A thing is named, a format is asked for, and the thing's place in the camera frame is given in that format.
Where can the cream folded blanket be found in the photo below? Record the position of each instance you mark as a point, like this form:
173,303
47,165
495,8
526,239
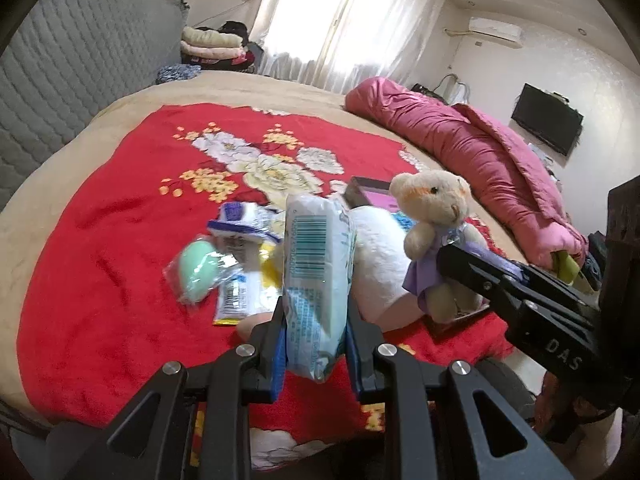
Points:
210,36

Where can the white sheer curtain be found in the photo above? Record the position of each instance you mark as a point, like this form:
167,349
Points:
350,20

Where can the pink makeup sponge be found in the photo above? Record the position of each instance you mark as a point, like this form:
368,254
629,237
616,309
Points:
250,327

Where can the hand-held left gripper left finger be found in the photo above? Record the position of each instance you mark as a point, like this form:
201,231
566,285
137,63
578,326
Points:
276,362

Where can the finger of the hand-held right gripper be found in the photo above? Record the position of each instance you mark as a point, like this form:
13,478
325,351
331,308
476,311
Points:
480,280
517,269

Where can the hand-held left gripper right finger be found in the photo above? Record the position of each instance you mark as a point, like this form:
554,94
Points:
353,360

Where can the grey quilted headboard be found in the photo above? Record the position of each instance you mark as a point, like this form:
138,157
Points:
75,60

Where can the white yellow flat packet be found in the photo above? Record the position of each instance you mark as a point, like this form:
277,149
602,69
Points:
235,300

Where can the yellow green object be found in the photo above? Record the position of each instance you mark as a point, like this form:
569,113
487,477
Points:
565,265

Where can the beige bed sheet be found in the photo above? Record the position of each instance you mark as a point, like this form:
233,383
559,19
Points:
150,95

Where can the blue white tissue pack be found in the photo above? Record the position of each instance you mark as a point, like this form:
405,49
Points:
240,220

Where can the green makeup sponge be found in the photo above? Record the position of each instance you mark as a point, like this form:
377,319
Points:
197,270

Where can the dark clothes pile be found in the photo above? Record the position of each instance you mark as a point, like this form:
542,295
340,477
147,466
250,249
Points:
235,27

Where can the black wall television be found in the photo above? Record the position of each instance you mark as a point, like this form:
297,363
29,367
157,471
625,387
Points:
547,117

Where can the blue patterned cloth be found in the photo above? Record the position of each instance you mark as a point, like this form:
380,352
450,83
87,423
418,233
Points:
175,74

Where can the red floral blanket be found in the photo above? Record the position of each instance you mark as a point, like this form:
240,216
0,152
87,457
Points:
125,210

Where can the light blue tissue packet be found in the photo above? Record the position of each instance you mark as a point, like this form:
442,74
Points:
312,270

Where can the pink quilt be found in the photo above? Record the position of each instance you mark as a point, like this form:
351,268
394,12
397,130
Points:
475,145

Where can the pink folded blanket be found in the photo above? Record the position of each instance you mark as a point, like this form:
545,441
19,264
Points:
210,52

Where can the white air conditioner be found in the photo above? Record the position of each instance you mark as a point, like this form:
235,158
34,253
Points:
495,31

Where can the beige teddy bear purple dress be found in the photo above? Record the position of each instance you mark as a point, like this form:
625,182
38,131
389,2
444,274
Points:
435,195

